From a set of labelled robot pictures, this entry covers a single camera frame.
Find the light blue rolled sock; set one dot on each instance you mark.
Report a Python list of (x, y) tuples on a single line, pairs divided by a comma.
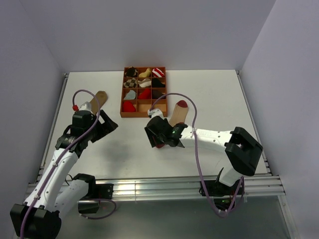
[(131, 95)]

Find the black box under rail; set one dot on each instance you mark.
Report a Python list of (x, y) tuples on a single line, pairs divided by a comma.
[(88, 207)]

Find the aluminium front rail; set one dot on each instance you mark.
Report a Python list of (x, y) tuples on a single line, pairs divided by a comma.
[(185, 188)]

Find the red sock with white pattern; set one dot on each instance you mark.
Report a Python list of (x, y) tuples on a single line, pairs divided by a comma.
[(128, 107)]

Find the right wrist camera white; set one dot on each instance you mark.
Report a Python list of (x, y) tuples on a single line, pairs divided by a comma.
[(155, 113)]

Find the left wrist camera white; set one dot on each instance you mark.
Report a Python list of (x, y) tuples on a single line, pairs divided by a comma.
[(84, 107)]

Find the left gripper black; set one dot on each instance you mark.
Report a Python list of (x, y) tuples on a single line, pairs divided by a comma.
[(107, 125)]

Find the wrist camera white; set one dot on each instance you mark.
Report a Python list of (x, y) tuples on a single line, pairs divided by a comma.
[(84, 107), (155, 113)]

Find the checkered rolled sock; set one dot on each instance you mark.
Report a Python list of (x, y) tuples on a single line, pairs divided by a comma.
[(130, 83)]

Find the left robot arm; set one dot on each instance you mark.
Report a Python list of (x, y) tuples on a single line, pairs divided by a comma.
[(40, 215)]

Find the orange wooden compartment tray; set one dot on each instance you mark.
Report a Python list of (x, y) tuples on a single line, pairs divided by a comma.
[(142, 106)]

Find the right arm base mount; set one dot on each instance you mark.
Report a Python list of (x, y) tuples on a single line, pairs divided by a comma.
[(216, 189)]

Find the yellow rolled sock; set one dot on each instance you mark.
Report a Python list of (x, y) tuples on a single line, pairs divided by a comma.
[(145, 73)]

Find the beige maroon striped sock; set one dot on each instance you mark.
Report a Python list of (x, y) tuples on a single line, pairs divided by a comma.
[(179, 112)]

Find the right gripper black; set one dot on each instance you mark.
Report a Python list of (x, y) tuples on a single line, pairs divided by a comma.
[(150, 135)]

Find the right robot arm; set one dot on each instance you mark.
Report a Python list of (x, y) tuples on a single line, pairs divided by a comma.
[(241, 148)]

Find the beige brown striped rolled sock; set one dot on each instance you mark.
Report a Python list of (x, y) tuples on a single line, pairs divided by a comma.
[(145, 83)]

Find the dark brown black rolled sock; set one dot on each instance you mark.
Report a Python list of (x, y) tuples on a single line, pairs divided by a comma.
[(157, 93)]

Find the red white striped rolled sock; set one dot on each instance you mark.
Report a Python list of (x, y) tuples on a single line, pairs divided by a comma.
[(157, 72)]

